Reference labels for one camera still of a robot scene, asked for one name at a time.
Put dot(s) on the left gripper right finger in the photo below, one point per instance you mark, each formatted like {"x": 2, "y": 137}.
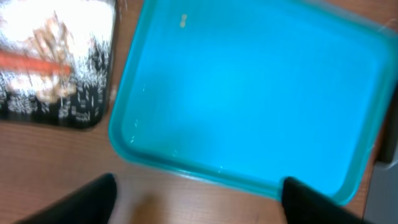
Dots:
{"x": 303, "y": 205}

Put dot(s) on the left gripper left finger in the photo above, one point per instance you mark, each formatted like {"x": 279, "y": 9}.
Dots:
{"x": 93, "y": 203}

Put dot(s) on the orange carrot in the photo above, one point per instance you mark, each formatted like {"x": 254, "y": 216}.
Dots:
{"x": 22, "y": 63}

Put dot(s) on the teal serving tray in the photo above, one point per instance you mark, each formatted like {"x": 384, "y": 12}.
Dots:
{"x": 248, "y": 93}

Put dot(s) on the black plastic bin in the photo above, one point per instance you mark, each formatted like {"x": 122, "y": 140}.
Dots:
{"x": 77, "y": 105}

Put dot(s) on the peanut shells and rice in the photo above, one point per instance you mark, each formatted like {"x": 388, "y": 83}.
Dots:
{"x": 46, "y": 53}

